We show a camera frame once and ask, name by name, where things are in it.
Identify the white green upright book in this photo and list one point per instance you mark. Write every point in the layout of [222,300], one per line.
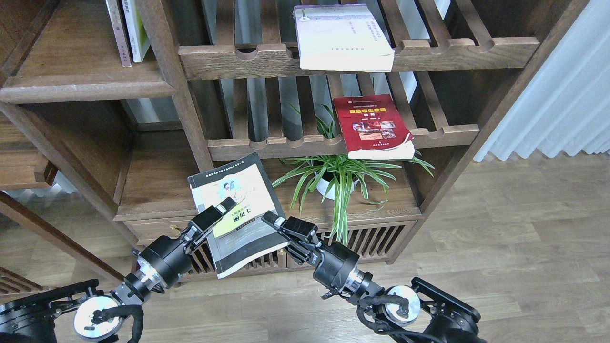
[140,43]

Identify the white plant pot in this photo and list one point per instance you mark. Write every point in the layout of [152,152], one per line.
[330,182]

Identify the brown wooden bookshelf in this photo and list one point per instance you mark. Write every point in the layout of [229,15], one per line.
[220,83]

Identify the black yellow-green cover book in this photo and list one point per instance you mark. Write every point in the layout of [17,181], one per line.
[240,236]

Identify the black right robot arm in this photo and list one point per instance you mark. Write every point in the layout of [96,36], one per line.
[419,313]

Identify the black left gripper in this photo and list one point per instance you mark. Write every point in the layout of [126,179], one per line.
[170,257]

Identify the white lavender cover book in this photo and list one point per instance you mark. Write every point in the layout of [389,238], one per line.
[341,38]

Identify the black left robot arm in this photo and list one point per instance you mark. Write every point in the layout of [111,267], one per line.
[99,315]

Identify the dark wooden side furniture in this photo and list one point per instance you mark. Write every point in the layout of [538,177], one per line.
[50,234]

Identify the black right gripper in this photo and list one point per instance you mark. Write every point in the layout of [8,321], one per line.
[336,266]

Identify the white pleated curtain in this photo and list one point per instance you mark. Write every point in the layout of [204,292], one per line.
[566,106]

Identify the green spider plant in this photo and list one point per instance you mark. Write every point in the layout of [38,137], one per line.
[310,169]

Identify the brown spine upright book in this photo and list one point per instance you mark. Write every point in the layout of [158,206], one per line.
[114,8]

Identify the red cover book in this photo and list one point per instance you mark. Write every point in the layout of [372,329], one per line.
[372,128]

